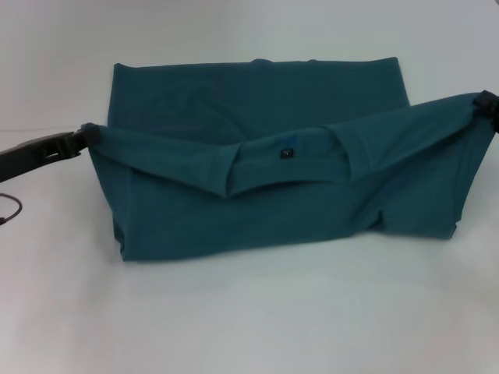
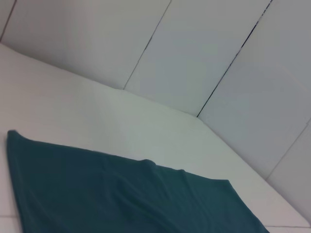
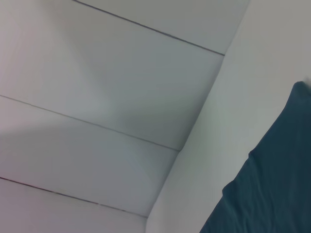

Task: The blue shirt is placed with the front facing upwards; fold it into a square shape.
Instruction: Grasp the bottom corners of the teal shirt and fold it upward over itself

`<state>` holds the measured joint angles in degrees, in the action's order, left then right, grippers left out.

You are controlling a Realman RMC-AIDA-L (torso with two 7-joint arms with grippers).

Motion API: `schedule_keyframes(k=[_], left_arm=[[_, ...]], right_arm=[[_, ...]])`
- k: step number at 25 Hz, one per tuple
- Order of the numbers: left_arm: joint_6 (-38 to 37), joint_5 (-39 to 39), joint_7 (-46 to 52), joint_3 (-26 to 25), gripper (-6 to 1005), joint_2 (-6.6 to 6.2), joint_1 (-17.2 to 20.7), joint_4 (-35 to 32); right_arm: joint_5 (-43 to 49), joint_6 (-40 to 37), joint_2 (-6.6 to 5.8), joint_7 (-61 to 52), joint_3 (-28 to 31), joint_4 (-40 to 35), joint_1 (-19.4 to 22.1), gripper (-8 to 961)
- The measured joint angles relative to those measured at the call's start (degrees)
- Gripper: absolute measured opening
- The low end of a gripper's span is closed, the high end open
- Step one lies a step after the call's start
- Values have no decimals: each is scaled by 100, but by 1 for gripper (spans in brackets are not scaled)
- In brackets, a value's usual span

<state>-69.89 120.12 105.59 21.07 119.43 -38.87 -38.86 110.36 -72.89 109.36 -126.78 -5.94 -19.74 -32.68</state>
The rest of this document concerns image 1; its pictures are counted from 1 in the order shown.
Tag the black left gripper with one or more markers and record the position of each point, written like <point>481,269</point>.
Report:
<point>27,156</point>

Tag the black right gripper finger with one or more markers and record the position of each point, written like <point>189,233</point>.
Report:
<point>487,103</point>

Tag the teal t-shirt with FREE print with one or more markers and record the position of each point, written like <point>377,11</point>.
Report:
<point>253,195</point>

